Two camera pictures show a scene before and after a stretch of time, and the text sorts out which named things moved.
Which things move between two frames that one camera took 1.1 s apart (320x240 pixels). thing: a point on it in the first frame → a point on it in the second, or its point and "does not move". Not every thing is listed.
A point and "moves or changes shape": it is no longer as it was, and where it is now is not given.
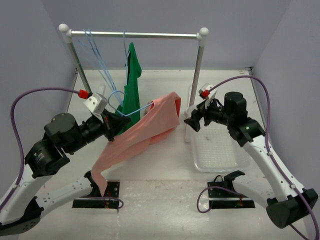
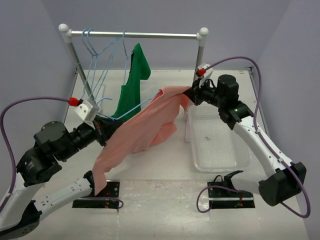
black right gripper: x=203 y=110 → x=195 y=93
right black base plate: x=222 y=195 does not move
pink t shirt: x=161 y=117 moves or changes shape
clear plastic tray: x=214 y=150 does not move
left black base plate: x=110 y=200 does not move
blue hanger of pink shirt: x=121 y=113 → x=131 y=109
